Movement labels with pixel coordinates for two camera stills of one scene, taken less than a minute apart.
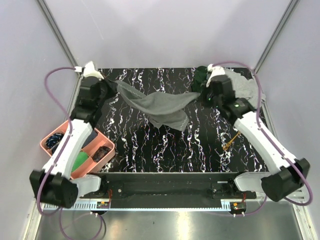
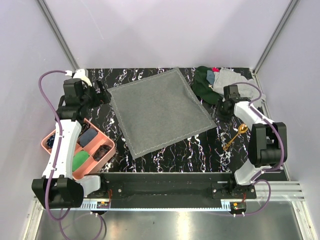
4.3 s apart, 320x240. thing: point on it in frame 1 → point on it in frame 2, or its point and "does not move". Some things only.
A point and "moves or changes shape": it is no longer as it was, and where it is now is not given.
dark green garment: [199, 77] does not move
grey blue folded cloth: [92, 136] does not move
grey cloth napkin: [169, 110] moves or changes shape
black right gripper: [204, 92] → [218, 114]
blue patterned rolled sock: [53, 139] does not move
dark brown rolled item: [101, 151] does not move
